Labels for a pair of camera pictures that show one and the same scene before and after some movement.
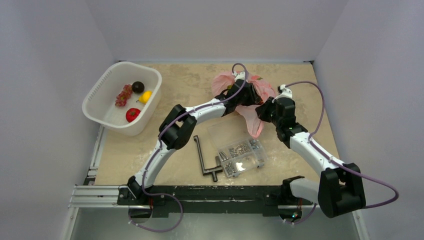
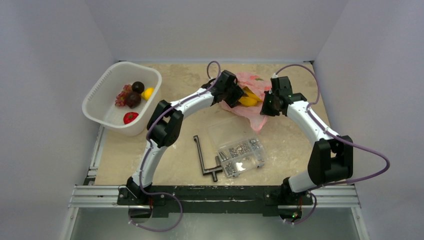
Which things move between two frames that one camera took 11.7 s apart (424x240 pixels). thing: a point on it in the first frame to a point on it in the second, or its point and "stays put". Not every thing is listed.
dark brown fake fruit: x=138 y=87 stays put
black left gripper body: x=248 y=99 to x=226 y=91
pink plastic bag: x=250 y=113 stays put
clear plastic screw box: x=239 y=153 stays put
